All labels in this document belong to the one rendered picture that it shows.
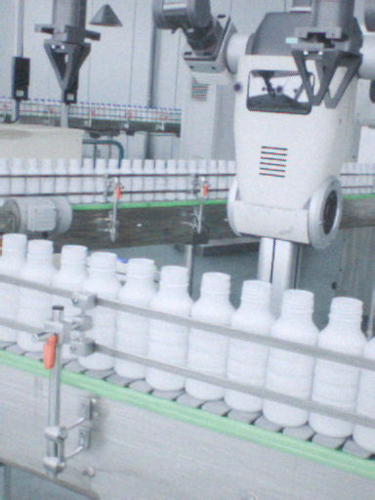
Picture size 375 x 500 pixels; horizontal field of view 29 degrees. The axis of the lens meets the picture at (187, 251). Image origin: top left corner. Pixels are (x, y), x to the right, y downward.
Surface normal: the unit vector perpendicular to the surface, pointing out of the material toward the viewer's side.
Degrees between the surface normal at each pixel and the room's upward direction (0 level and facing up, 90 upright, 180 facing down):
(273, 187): 90
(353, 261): 90
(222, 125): 90
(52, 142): 90
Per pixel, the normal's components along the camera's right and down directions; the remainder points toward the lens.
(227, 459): -0.51, 0.13
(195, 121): -0.74, 0.07
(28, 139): 0.66, 0.19
